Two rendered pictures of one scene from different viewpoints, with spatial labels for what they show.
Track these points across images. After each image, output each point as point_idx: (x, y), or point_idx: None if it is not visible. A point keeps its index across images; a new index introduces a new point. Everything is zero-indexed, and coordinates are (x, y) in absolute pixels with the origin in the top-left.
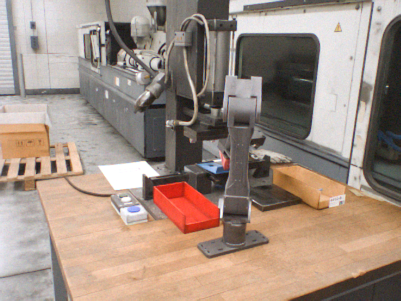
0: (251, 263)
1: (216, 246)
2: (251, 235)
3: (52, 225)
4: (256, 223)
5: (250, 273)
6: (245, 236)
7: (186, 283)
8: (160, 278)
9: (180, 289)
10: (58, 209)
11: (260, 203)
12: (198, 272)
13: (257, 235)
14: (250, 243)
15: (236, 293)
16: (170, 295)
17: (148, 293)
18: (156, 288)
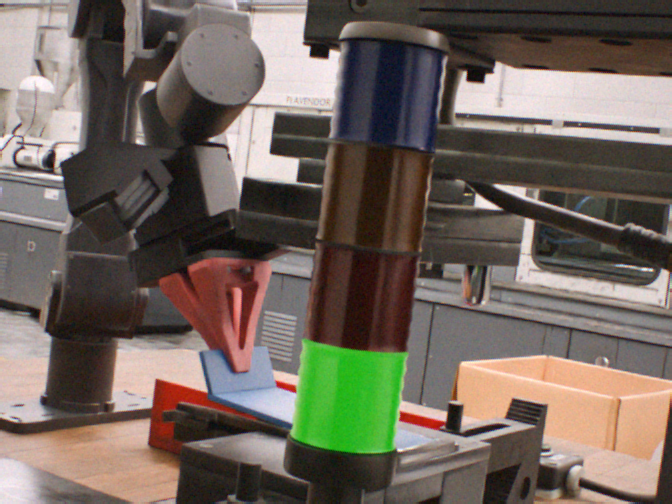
0: (14, 393)
1: (118, 399)
2: (29, 412)
3: (570, 442)
4: (20, 453)
5: (13, 384)
6: (46, 381)
7: (140, 380)
8: (197, 386)
9: (144, 377)
10: (656, 469)
11: (20, 465)
12: (129, 388)
13: (10, 412)
14: (27, 401)
15: (35, 370)
16: (153, 373)
17: (194, 376)
18: (188, 379)
